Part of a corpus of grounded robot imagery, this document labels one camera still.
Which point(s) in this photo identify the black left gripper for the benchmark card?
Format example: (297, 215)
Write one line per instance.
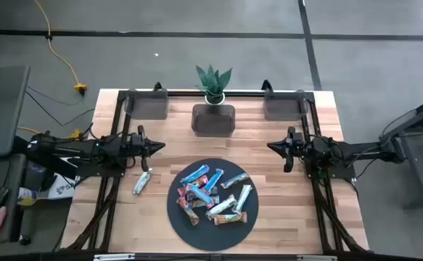
(144, 165)

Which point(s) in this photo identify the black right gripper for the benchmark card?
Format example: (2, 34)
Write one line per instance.
(290, 165)

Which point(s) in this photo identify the white printed granola bar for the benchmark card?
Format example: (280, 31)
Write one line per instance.
(142, 181)

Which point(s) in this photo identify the bright blue granola bar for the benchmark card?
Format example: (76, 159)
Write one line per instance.
(195, 174)
(214, 179)

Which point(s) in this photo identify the blue white granola bar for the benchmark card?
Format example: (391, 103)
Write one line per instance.
(235, 180)

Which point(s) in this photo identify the red pink granola bar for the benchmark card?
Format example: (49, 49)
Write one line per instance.
(201, 180)

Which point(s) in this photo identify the white silver granola bar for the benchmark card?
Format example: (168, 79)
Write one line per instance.
(221, 207)
(243, 197)

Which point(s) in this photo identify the blue red granola bar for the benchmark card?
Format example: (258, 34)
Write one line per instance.
(199, 194)

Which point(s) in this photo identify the red brown granola bar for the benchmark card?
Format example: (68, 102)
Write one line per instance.
(189, 214)

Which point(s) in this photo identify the orange green granola bar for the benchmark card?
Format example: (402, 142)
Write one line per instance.
(230, 218)

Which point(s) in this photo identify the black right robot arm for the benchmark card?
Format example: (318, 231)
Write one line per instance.
(360, 149)

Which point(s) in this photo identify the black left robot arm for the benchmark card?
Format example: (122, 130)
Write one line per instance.
(88, 148)

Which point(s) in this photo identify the grey translucent plastic bin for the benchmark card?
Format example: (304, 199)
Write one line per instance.
(285, 107)
(213, 121)
(147, 107)

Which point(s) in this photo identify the black table clamp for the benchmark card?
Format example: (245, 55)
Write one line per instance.
(266, 85)
(157, 87)

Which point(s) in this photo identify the white plant pot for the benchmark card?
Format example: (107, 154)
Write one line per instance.
(214, 103)

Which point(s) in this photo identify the green snake plant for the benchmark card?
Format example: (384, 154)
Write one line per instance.
(213, 81)

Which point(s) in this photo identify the white printed box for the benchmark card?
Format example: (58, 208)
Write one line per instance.
(66, 188)

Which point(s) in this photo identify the round dark woven placemat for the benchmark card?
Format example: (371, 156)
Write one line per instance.
(211, 239)

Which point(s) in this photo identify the dark metal stand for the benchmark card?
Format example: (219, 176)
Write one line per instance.
(412, 163)

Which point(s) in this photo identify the small yellow labelled bottle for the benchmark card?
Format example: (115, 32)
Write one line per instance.
(26, 197)

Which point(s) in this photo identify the dark side desk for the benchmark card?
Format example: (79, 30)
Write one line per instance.
(13, 170)

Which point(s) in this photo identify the grey desk panel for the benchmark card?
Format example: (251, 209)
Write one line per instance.
(0, 108)

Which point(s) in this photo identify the black round caster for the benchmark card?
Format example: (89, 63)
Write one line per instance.
(24, 240)

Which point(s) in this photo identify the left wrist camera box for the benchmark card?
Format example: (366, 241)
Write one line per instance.
(135, 139)

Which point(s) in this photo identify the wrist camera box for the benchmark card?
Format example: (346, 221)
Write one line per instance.
(135, 139)
(299, 138)

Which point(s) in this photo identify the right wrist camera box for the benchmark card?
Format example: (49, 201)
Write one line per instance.
(299, 138)

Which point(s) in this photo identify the black aluminium table frame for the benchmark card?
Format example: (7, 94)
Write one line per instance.
(182, 93)

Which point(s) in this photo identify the silver metal bracket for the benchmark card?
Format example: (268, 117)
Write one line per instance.
(113, 257)
(316, 258)

